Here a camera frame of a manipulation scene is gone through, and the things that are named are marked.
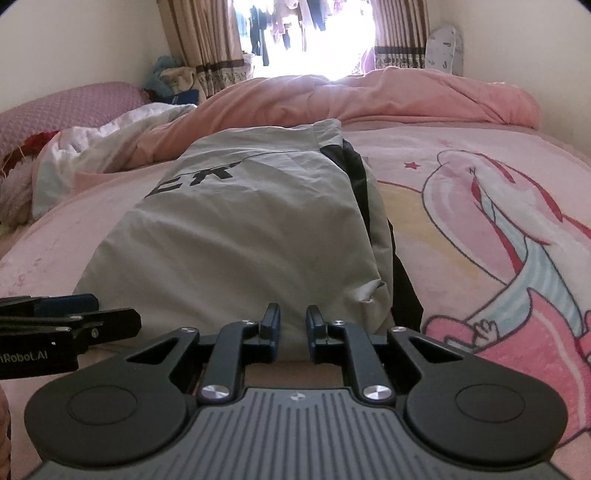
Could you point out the pink duvet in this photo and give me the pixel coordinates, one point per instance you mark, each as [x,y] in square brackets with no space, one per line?
[415,97]

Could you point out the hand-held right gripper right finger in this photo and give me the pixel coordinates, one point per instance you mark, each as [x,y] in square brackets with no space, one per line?
[314,328]

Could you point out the red patterned cloth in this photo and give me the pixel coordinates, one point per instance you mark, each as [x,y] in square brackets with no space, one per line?
[32,147]

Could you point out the purple pillow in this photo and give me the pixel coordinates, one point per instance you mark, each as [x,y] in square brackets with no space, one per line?
[69,108]

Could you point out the fluffy pale pink cushion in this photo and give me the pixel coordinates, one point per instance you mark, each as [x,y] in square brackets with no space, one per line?
[16,194]

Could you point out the white cloth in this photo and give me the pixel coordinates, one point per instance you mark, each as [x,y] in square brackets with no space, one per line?
[92,138]

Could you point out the white patterned board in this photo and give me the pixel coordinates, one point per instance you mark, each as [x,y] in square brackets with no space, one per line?
[444,50]

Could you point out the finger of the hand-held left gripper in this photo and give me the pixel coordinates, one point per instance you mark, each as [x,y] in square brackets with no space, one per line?
[69,303]
[115,323]

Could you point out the grey and black jacket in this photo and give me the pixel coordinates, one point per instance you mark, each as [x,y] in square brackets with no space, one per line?
[240,230]

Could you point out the dark blue item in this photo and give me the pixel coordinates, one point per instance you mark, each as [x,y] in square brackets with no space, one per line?
[185,97]

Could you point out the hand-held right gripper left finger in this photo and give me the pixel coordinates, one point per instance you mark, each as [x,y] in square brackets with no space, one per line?
[275,324]

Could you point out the brown patterned curtain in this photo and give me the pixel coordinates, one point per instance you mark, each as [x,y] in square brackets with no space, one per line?
[399,32]
[203,41]

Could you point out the pile of clothes in corner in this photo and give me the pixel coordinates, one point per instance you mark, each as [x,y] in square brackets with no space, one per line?
[164,69]

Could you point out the pink printed blanket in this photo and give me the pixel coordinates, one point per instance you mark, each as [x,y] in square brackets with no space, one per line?
[531,184]

